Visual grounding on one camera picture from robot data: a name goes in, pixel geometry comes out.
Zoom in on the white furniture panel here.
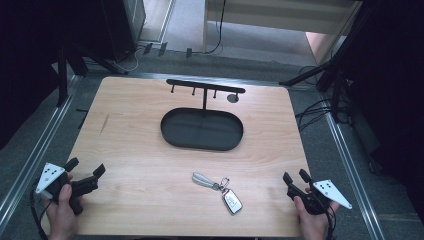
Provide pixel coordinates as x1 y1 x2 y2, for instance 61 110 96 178
202 0 364 65

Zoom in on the white floor cable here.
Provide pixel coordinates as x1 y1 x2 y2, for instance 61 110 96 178
112 45 148 73

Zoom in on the black curtain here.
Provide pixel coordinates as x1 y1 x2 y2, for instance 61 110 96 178
339 0 424 221
0 0 116 151

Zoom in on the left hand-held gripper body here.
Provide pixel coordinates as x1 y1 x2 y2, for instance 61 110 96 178
35 162 100 216

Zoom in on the black key rack with tray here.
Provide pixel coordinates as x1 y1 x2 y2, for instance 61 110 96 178
160 78 247 152

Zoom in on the hanging black cable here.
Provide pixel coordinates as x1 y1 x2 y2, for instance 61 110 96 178
201 0 228 56

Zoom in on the person's right hand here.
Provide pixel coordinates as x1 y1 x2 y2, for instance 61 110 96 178
293 187 341 240

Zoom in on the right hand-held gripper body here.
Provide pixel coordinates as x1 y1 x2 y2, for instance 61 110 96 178
286 179 353 216

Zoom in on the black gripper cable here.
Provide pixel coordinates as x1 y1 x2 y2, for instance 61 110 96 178
324 203 338 240
29 179 53 240

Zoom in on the car key with grey strap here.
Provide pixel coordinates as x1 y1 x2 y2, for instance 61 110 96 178
191 171 244 216

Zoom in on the bundle of black floor cables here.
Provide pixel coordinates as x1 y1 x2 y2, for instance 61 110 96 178
294 64 355 133

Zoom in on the black metal stand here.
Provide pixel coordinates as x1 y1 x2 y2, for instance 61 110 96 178
55 41 130 108
278 0 379 125

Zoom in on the aluminium floor rail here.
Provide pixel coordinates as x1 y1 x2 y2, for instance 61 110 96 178
320 94 388 240
0 74 83 232
83 70 323 92

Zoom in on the person's left hand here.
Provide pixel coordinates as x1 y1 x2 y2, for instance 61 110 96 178
40 172 85 240

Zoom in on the dark cabinet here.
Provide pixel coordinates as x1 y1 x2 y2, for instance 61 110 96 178
99 0 148 62

